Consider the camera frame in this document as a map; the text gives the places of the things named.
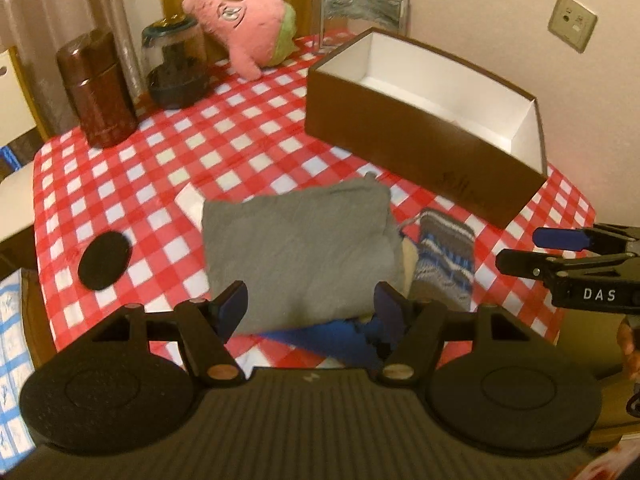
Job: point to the glass jar with dark lid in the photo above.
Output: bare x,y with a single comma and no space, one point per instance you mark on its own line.
175,60

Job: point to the person's right hand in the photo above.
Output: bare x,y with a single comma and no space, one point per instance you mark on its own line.
629,347

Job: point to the clear picture frame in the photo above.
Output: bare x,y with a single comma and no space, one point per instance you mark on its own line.
365,10

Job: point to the black round coaster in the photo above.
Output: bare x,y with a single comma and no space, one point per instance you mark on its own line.
104,260

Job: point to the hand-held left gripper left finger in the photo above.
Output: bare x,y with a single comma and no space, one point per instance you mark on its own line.
233,306

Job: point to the blue patterned white cloth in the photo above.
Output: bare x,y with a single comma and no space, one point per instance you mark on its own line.
10,340

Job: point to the beige curtain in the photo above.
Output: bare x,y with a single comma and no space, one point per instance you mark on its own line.
60,0

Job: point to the brown cardboard box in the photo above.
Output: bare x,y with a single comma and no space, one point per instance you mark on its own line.
400,130

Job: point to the pink starfish plush toy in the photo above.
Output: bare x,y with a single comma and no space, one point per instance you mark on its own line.
250,25

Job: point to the white wooden chair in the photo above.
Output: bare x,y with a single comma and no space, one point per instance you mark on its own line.
12,110

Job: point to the beige wall data socket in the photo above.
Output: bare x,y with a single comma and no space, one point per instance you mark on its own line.
572,22

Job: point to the brown cylindrical canister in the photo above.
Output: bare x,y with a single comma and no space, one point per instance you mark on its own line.
97,90

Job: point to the grey cloth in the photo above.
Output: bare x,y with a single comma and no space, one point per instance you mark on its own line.
300,240

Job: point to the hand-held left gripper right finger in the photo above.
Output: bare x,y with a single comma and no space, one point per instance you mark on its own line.
387,306

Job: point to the striped knitted sock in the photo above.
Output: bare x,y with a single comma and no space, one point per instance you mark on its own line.
442,260

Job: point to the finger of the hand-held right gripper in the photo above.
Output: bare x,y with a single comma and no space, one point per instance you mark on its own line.
530,266
555,238

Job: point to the red checkered tablecloth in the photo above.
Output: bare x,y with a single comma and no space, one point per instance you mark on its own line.
225,125

